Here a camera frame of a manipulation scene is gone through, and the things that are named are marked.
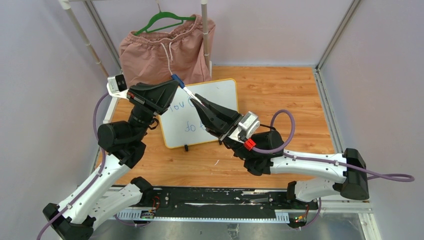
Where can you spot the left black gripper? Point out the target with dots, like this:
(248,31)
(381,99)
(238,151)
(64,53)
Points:
(156,99)

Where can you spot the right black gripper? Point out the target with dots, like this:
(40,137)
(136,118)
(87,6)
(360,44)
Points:
(215,125)

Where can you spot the yellow framed whiteboard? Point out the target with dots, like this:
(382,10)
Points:
(181,125)

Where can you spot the white blue whiteboard marker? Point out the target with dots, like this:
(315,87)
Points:
(191,95)

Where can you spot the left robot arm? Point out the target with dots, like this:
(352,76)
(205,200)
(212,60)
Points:
(121,145)

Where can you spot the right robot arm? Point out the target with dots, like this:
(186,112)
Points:
(265,153)

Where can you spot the green clothes hanger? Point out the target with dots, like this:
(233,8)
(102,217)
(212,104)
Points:
(163,20)

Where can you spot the wire whiteboard stand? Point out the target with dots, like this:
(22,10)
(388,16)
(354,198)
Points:
(201,145)

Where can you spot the pink drawstring shorts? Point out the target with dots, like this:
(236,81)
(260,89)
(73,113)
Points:
(152,58)

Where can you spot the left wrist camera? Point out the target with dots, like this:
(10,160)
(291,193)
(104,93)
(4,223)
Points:
(117,84)

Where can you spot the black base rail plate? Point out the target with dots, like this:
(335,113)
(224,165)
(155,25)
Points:
(210,204)

